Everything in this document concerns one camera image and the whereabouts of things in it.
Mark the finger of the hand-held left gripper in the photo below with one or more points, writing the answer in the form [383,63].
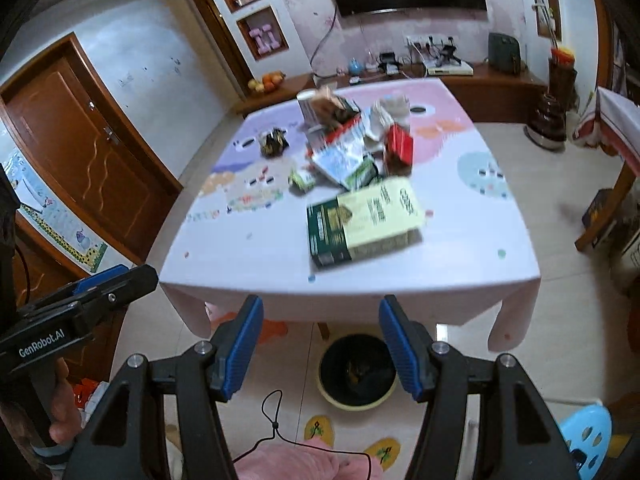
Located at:
[130,285]
[100,277]

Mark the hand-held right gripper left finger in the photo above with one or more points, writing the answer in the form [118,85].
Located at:
[240,350]

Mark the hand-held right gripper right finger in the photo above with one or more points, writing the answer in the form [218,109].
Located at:
[400,350]

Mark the yellow bin with black liner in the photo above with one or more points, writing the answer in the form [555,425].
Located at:
[357,370]

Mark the yellow green cardboard box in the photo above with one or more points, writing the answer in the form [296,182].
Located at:
[380,215]

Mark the small green wrapper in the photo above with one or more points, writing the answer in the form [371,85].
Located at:
[301,181]

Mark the dark green small box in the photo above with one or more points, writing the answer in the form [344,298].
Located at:
[365,172]

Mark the white blue foil packet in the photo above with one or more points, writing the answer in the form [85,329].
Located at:
[337,162]

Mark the red cardboard box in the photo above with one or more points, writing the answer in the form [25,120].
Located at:
[399,147]

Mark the dark gold wrapper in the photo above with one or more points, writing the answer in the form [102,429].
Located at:
[274,142]

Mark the red white packet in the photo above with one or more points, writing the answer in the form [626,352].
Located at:
[345,130]

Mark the beige cloth bowl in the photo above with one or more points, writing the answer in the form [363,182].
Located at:
[395,110]

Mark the checked paper cup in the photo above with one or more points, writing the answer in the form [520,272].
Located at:
[306,105]

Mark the brown paper packet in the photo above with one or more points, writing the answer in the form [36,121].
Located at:
[330,105]

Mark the person's left hand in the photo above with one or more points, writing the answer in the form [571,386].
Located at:
[65,405]

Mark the orange plastic stool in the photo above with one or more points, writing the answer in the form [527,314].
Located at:
[260,332]

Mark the red packaging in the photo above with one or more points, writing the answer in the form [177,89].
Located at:
[87,392]

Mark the wooden stool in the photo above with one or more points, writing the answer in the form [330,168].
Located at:
[323,330]

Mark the yellow slipper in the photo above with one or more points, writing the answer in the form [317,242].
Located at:
[319,430]
[383,450]

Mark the person's left leg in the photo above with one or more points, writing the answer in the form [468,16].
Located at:
[290,462]

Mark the person's leg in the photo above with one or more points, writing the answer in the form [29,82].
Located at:
[357,467]
[290,462]

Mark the brown wooden door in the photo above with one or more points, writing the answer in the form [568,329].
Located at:
[85,155]

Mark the person's right leg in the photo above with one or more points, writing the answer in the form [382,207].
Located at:
[357,467]

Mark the printed cartoon tablecloth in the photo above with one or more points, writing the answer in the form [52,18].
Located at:
[450,200]

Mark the blue plastic stool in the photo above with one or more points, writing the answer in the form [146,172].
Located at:
[587,435]

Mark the fruit basket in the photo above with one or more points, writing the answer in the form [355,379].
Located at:
[267,82]

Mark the wooden side table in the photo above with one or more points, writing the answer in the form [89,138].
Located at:
[602,210]

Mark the brown ceramic jar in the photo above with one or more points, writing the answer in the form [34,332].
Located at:
[547,122]

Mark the pink dumbbell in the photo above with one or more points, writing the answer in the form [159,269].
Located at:
[273,37]
[258,41]

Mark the wooden television cabinet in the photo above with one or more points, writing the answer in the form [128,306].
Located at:
[500,92]

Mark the white set-top box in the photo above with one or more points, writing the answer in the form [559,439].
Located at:
[450,68]

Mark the black charger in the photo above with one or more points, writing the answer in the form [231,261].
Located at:
[387,62]

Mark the white power strip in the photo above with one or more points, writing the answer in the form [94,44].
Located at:
[430,40]

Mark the dark green appliance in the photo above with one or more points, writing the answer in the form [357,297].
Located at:
[504,52]

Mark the red white tablecloth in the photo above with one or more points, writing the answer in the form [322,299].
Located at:
[612,115]

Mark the dark tall holder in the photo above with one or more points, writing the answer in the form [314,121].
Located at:
[562,77]

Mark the wall poster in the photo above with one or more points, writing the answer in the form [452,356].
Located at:
[60,225]

